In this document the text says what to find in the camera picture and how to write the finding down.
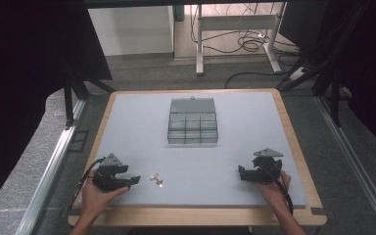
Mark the wooden table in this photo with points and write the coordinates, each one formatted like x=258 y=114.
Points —
x=192 y=217

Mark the dark curtain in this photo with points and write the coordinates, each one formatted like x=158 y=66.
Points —
x=362 y=58
x=19 y=81

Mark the grey table mat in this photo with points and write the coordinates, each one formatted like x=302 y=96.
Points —
x=209 y=169

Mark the white cabinet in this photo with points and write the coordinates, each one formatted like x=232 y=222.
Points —
x=130 y=29

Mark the aluminium floor rail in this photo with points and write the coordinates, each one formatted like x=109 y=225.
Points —
x=49 y=173
x=355 y=163

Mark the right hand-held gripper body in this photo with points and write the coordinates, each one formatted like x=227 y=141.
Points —
x=269 y=168

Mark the black tripod stand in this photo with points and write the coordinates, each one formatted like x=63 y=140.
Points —
x=319 y=75
x=75 y=88

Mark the person's left hand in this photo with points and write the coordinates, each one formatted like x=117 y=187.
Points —
x=94 y=197

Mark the clear plastic compartment box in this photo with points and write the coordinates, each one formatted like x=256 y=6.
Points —
x=192 y=125

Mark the white metal desk frame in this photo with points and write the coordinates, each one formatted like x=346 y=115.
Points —
x=235 y=23

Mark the white power strip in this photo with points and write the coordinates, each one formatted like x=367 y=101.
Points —
x=297 y=73

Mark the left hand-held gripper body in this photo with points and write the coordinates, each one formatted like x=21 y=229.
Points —
x=106 y=176

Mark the person's right hand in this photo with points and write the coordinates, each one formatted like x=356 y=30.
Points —
x=274 y=191

